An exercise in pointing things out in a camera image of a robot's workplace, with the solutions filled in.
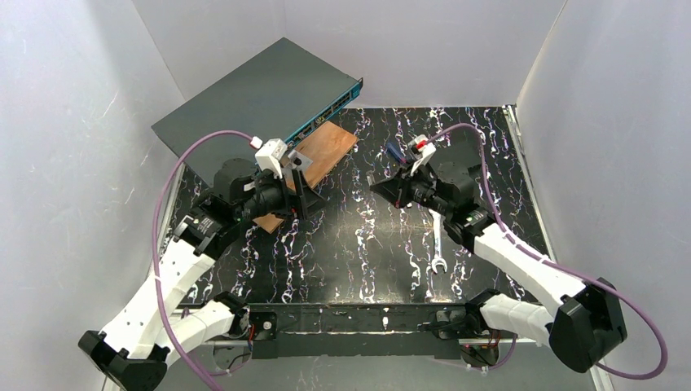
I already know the dark teal network switch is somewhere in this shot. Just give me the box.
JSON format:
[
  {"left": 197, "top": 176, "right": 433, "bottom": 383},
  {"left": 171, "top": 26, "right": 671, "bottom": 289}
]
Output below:
[{"left": 152, "top": 37, "right": 363, "bottom": 156}]

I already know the aluminium frame rail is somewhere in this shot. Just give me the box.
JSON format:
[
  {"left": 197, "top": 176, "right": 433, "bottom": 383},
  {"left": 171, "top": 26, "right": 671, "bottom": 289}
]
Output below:
[{"left": 589, "top": 367, "right": 614, "bottom": 391}]

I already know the silver metal mount bracket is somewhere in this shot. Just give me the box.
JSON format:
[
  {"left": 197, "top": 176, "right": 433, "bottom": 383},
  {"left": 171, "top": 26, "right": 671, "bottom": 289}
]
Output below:
[{"left": 288, "top": 149, "right": 313, "bottom": 171}]

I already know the blue red screwdriver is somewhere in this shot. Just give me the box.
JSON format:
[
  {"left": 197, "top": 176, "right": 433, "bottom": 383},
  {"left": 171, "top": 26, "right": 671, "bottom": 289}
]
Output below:
[{"left": 385, "top": 142, "right": 407, "bottom": 165}]

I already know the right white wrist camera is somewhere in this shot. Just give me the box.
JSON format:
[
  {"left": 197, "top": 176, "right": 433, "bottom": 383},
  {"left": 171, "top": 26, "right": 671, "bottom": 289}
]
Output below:
[{"left": 407, "top": 134, "right": 436, "bottom": 177}]

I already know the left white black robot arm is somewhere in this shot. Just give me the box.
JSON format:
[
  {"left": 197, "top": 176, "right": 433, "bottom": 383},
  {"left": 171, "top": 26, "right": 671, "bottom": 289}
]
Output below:
[{"left": 78, "top": 158, "right": 326, "bottom": 390}]

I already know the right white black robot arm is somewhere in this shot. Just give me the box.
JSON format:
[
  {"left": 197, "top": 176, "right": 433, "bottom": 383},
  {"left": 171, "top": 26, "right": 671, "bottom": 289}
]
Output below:
[{"left": 369, "top": 165, "right": 627, "bottom": 373}]

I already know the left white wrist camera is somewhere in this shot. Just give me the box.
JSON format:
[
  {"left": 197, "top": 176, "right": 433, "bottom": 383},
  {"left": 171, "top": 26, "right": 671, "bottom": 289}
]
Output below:
[{"left": 249, "top": 136, "right": 288, "bottom": 179}]

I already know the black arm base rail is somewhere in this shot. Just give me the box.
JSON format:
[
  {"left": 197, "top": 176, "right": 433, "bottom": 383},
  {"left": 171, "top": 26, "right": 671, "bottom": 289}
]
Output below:
[{"left": 249, "top": 303, "right": 478, "bottom": 359}]

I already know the silver open-end wrench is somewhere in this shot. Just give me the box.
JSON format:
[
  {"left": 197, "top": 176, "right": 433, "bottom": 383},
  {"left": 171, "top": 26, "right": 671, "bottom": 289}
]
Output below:
[{"left": 429, "top": 210, "right": 447, "bottom": 274}]

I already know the wooden base board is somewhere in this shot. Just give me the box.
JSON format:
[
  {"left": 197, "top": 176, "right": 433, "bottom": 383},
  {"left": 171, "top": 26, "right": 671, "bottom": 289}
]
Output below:
[{"left": 243, "top": 121, "right": 358, "bottom": 232}]

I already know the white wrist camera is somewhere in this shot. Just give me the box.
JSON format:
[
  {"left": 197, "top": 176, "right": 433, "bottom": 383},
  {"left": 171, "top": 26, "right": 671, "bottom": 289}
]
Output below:
[
  {"left": 407, "top": 134, "right": 436, "bottom": 177},
  {"left": 249, "top": 136, "right": 288, "bottom": 179}
]

